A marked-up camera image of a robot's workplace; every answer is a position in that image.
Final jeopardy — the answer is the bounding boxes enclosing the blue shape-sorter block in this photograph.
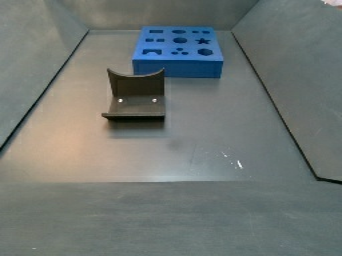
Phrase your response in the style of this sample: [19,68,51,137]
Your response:
[133,26,225,78]

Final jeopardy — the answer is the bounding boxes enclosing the black curved holder stand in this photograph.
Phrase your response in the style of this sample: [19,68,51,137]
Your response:
[102,69,166,120]

